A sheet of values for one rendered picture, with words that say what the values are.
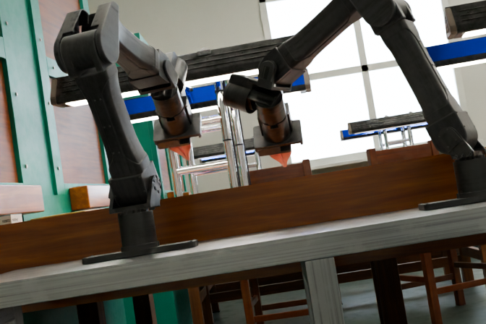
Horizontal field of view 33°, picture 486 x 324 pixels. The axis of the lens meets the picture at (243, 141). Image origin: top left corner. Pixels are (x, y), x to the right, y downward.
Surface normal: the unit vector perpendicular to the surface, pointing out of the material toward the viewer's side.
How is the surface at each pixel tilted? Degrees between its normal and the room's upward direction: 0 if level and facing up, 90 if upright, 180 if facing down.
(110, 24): 90
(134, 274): 90
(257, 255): 90
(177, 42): 90
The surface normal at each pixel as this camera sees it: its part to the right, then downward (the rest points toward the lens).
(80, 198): -0.12, -0.05
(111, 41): 0.93, -0.17
